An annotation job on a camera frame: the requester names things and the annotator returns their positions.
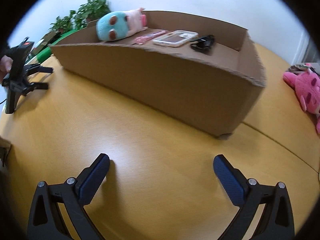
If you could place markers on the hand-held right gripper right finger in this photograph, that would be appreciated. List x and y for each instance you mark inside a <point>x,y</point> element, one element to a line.
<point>228,180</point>

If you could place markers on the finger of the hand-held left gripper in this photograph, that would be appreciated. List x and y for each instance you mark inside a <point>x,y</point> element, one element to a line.
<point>40,68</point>
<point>38,86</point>

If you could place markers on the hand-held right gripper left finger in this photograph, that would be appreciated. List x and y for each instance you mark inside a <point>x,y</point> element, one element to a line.
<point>95,177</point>

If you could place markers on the large brown cardboard box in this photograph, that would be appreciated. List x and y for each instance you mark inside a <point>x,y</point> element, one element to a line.
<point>162,85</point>

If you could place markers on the black sunglasses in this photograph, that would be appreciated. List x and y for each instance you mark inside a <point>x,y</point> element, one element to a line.
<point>203,43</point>

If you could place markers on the green table cloth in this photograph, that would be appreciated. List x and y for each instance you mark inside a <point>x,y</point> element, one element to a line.
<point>45,53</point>

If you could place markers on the small open cardboard box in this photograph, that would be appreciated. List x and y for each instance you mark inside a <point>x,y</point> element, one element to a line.
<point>48,40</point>

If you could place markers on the small potted green plant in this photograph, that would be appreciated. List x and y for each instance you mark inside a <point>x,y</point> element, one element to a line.
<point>62,22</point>

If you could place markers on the large potted green plant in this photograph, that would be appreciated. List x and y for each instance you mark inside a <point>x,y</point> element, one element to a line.
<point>93,10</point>

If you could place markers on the pink pig plush teal mask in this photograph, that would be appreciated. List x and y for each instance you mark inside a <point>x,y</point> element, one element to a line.
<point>117,27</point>

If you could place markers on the small pink plastic item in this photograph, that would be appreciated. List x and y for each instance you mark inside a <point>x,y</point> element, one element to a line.
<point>147,38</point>

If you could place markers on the bright pink plush toy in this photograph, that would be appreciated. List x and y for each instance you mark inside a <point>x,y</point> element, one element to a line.
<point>306,87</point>

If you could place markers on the grey printed cloth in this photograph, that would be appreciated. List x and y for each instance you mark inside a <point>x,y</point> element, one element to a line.
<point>301,67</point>

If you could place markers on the white clear phone case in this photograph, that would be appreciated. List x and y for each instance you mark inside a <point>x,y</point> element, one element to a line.
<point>175,38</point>

